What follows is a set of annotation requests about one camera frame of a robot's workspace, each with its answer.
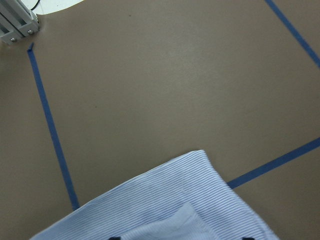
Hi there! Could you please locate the aluminium frame post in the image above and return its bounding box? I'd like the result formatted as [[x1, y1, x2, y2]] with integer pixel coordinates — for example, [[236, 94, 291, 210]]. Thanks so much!
[[0, 0, 40, 45]]

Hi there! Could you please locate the light blue striped shirt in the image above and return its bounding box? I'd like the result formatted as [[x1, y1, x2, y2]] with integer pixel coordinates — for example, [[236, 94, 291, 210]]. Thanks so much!
[[34, 150, 277, 240]]

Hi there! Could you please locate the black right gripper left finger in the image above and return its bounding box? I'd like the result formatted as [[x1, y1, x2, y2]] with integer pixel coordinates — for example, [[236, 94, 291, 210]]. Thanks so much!
[[109, 236, 120, 240]]

